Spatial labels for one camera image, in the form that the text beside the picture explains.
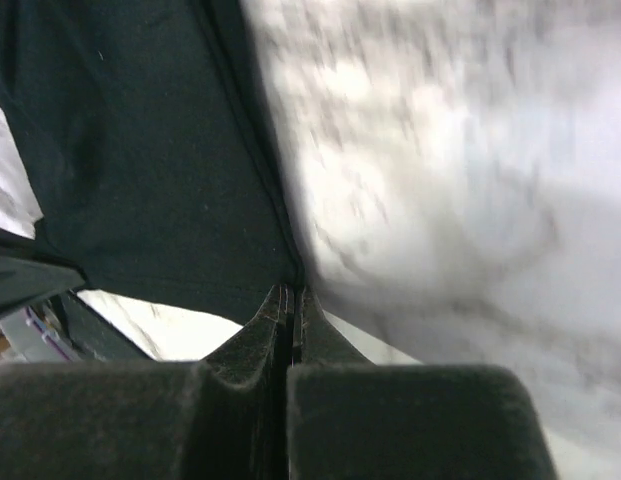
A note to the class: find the black garment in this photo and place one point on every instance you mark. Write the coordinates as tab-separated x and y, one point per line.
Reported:
147	146

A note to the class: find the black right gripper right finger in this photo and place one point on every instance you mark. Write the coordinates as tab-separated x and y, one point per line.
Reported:
349	418

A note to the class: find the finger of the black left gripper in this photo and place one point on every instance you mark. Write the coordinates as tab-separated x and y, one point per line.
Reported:
28	275

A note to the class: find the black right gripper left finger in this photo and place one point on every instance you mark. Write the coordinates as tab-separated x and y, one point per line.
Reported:
221	417

